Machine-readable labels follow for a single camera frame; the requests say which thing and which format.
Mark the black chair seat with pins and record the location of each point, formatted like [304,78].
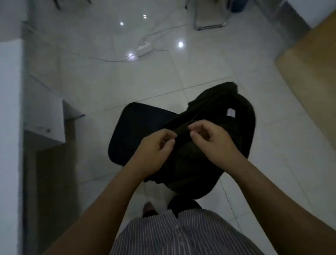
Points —
[131,131]

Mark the striped shirt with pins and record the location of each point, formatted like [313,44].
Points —
[181,233]

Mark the blue bin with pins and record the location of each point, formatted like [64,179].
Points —
[237,5]

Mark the person's foot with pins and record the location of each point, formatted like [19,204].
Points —
[149,208]

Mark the white garment label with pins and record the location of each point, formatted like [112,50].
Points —
[231,112]

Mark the person's left forearm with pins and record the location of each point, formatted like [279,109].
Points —
[99,218]

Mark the person's right thumb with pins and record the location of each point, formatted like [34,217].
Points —
[196,138]

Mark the dark chair legs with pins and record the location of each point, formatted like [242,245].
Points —
[57,4]

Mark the wooden table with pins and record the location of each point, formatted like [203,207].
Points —
[312,73]

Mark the dark trousers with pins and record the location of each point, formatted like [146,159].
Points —
[183,205]

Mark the white power strip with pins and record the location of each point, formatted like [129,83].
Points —
[143,49]

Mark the black garment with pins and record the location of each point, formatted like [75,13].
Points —
[210,170]

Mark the white low desk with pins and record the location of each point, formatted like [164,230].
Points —
[43,113]

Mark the person's right hand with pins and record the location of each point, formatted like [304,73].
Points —
[219,148]

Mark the metal chair frame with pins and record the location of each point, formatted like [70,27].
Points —
[210,26]

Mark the person's right forearm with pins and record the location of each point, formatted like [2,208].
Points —
[278,210]

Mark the person's left hand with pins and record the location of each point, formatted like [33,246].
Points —
[149,155]

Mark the person's left thumb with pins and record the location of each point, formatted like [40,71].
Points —
[167,145]

